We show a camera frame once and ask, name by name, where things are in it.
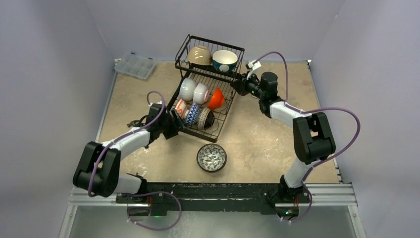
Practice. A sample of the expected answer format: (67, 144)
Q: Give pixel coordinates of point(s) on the teal white bowl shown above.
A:
(224, 60)

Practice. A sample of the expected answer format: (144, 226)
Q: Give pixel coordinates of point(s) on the red floral bowl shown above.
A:
(182, 108)

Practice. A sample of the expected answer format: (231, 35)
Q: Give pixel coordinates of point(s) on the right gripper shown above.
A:
(241, 85)

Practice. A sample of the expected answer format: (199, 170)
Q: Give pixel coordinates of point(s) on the cream beige bowl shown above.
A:
(199, 55)

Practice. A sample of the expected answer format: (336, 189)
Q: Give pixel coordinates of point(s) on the aluminium frame rail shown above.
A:
(323, 195)

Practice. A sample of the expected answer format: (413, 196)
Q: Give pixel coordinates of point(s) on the white ribbed bowl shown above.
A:
(186, 91)

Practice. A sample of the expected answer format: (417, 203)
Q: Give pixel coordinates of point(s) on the small hammer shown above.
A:
(133, 123)

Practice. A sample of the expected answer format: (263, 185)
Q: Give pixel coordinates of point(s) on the red patterned black bowl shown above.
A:
(192, 115)

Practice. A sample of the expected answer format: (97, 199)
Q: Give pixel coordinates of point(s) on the brown beige bowl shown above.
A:
(205, 119)

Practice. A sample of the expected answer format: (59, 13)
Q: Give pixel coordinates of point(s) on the orange white bowl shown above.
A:
(217, 99)

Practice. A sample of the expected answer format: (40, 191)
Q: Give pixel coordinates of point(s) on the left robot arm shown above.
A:
(98, 170)

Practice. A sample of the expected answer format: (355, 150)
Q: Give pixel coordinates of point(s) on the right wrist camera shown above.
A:
(251, 67)

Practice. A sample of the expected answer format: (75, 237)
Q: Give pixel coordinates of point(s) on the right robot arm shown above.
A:
(312, 136)

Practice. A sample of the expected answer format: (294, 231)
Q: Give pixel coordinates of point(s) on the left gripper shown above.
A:
(177, 124)

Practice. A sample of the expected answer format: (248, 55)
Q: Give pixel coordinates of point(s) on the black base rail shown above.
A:
(265, 198)

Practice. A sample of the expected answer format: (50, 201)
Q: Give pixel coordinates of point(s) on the grey floral black bowl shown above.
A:
(211, 158)

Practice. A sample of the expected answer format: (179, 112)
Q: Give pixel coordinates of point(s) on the clear plastic organizer box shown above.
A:
(135, 66)

